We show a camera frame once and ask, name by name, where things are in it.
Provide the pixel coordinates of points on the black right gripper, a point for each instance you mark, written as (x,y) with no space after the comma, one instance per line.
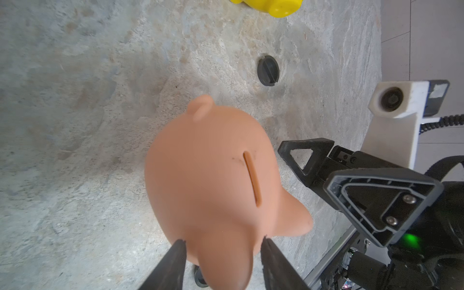
(407,228)

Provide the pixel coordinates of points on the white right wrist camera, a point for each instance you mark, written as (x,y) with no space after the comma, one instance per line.
(399,109)

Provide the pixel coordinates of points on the black plug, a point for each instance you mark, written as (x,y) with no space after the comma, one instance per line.
(268,71)
(198,277)

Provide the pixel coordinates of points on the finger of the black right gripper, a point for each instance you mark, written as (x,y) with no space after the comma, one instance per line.
(320,148)

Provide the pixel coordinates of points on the black plug near yellow pig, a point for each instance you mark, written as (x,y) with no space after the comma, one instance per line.
(268,71)

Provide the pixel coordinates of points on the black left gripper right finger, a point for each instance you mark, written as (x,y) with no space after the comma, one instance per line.
(278,273)

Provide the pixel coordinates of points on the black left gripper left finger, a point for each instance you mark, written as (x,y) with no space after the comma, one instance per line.
(169,273)

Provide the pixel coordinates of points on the yellow piggy bank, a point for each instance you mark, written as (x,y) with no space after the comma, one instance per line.
(275,8)

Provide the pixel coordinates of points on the pink piggy bank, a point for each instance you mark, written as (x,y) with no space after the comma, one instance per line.
(213,180)

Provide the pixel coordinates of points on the black plug front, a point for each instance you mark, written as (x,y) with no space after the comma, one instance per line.
(198,277)

